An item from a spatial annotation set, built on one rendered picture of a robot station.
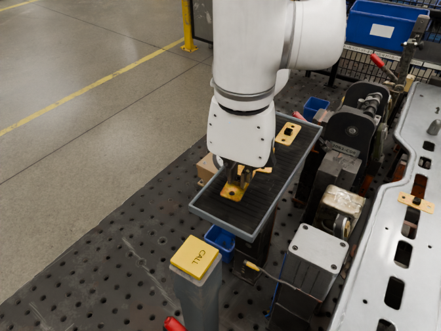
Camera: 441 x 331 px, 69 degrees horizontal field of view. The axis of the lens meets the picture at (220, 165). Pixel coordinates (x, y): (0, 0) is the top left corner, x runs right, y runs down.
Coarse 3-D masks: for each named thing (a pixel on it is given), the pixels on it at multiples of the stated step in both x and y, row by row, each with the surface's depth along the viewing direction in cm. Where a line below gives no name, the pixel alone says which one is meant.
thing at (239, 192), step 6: (240, 168) 60; (240, 174) 59; (234, 180) 57; (240, 180) 57; (228, 186) 57; (234, 186) 57; (246, 186) 57; (222, 192) 56; (228, 192) 56; (234, 192) 56; (240, 192) 56; (228, 198) 55; (234, 198) 55; (240, 198) 55
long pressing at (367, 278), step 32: (416, 96) 118; (416, 128) 104; (416, 160) 93; (384, 192) 85; (384, 224) 77; (384, 256) 71; (416, 256) 71; (352, 288) 66; (384, 288) 66; (416, 288) 66; (352, 320) 61; (416, 320) 61
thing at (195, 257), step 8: (192, 240) 56; (200, 240) 56; (184, 248) 55; (192, 248) 55; (200, 248) 55; (208, 248) 55; (216, 248) 55; (176, 256) 54; (184, 256) 54; (192, 256) 54; (200, 256) 54; (208, 256) 54; (216, 256) 54; (176, 264) 53; (184, 264) 52; (192, 264) 52; (200, 264) 52; (208, 264) 53; (192, 272) 52; (200, 272) 52
